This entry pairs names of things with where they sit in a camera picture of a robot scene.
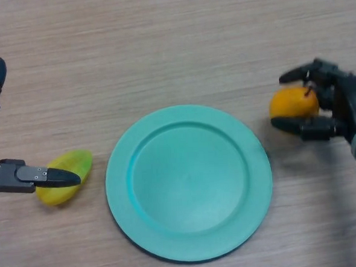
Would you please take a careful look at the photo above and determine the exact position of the teal round plate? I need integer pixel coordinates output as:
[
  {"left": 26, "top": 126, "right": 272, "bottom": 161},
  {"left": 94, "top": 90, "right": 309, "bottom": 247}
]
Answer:
[{"left": 100, "top": 100, "right": 278, "bottom": 267}]

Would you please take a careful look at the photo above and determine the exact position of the yellow green mango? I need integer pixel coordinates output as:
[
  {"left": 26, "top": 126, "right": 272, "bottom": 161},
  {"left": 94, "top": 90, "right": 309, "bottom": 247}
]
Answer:
[{"left": 33, "top": 148, "right": 96, "bottom": 208}]

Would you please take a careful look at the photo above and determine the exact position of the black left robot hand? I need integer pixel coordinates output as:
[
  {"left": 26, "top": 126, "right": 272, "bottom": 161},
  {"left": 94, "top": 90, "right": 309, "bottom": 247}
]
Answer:
[{"left": 0, "top": 20, "right": 81, "bottom": 196}]

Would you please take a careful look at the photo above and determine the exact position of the yellow orange pear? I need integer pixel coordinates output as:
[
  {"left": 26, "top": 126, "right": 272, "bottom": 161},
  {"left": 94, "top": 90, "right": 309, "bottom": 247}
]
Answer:
[{"left": 268, "top": 85, "right": 322, "bottom": 121}]

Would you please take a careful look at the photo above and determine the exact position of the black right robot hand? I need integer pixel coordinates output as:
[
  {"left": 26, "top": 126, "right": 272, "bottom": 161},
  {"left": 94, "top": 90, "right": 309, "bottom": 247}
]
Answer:
[{"left": 266, "top": 56, "right": 356, "bottom": 148}]

